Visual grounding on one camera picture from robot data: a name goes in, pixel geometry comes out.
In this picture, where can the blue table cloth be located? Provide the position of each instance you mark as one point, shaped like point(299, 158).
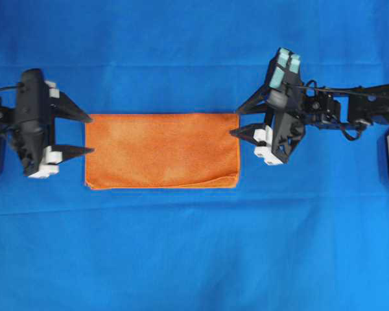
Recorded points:
point(309, 235)

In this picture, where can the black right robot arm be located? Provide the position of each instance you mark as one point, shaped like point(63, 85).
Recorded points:
point(349, 110)

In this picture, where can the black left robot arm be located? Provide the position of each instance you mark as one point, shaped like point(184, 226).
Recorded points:
point(7, 121)

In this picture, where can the orange towel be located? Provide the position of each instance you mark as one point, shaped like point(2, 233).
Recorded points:
point(162, 151)

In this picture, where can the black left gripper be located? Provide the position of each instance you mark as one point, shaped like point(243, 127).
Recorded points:
point(38, 101)

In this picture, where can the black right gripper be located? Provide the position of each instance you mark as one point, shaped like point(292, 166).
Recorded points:
point(281, 95)

